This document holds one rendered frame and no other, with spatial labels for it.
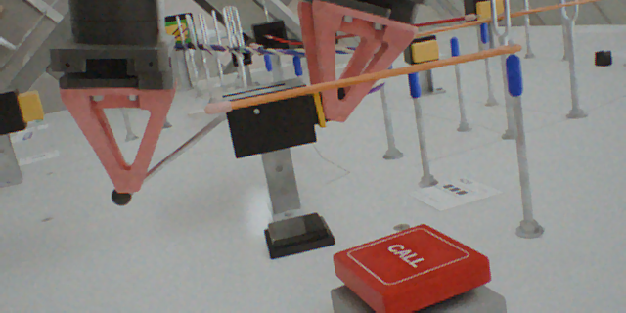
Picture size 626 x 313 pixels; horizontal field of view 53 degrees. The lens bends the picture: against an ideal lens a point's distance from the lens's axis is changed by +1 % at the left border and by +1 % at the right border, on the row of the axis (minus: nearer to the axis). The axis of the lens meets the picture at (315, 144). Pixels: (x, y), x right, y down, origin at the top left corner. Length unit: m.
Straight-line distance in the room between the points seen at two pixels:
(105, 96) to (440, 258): 0.24
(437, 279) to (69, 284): 0.25
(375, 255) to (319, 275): 0.08
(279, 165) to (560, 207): 0.19
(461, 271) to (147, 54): 0.21
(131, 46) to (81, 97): 0.05
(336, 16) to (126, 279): 0.21
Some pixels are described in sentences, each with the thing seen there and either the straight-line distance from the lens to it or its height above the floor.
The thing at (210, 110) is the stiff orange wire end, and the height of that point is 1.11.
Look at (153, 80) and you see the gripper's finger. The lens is 0.38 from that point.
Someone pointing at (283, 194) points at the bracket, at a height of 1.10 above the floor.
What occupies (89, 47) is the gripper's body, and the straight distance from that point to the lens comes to 0.38.
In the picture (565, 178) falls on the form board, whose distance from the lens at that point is 0.45.
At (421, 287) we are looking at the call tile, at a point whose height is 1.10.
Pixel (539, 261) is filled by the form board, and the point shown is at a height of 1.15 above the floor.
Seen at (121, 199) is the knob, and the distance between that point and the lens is 0.44.
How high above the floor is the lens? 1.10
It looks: 6 degrees up
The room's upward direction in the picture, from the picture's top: 36 degrees clockwise
